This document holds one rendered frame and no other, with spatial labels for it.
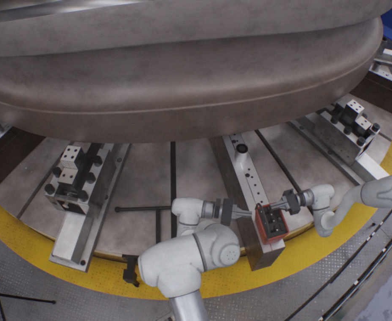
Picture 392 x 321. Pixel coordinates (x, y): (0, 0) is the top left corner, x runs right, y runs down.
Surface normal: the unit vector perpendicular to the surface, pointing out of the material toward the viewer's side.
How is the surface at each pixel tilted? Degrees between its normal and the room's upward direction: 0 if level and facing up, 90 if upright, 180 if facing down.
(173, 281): 25
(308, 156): 0
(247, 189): 0
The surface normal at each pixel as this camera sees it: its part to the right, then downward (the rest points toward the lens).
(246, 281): -0.05, -0.59
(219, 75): 0.15, 0.58
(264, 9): 0.24, 0.78
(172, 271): 0.03, -0.23
